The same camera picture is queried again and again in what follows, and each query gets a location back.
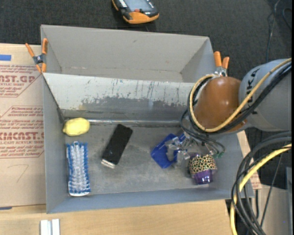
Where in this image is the blue plastic scoop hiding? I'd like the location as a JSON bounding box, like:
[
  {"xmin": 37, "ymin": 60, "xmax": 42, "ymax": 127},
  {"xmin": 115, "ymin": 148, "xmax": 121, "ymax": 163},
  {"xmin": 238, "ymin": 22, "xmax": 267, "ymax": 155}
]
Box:
[{"xmin": 150, "ymin": 133, "xmax": 187, "ymax": 169}]

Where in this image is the purple leopard print toy cupcake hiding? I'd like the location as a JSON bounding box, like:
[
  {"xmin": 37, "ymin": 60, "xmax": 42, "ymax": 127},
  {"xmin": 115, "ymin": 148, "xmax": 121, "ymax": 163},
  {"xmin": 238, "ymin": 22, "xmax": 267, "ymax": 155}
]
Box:
[{"xmin": 187, "ymin": 153, "xmax": 218, "ymax": 186}]

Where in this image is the grey metal bin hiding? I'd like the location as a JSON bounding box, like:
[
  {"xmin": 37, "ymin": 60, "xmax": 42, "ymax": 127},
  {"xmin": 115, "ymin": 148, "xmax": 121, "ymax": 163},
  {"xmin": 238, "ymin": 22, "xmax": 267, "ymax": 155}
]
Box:
[{"xmin": 40, "ymin": 24, "xmax": 256, "ymax": 214}]

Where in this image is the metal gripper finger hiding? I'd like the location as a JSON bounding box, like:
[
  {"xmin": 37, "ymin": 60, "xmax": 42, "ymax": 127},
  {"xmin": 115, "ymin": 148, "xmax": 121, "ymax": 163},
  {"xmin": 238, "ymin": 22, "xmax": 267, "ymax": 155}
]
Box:
[
  {"xmin": 164, "ymin": 137, "xmax": 180, "ymax": 149},
  {"xmin": 166, "ymin": 147, "xmax": 183, "ymax": 163}
]

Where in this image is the blue and white scrub brush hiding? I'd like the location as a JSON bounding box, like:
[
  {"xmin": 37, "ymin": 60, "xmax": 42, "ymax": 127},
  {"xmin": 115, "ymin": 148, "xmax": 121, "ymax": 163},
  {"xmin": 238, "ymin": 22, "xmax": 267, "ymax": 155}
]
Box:
[{"xmin": 66, "ymin": 141, "xmax": 92, "ymax": 197}]

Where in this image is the black flat block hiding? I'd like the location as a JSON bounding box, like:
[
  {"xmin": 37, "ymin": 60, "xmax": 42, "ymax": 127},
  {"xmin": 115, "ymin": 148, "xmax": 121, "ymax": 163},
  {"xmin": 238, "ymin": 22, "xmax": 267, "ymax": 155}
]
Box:
[{"xmin": 100, "ymin": 124, "xmax": 134, "ymax": 169}]

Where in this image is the brown cardboard board red print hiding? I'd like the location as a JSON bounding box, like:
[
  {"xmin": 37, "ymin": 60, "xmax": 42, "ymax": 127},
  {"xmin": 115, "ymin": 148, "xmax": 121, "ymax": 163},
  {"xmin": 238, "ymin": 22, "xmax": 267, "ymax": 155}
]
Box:
[{"xmin": 0, "ymin": 42, "xmax": 48, "ymax": 211}]

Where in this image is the yellow toy lemon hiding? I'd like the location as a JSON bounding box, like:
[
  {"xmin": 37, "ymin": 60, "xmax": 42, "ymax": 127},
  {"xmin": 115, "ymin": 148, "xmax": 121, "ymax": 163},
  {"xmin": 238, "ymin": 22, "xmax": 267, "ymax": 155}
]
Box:
[{"xmin": 62, "ymin": 117, "xmax": 91, "ymax": 137}]

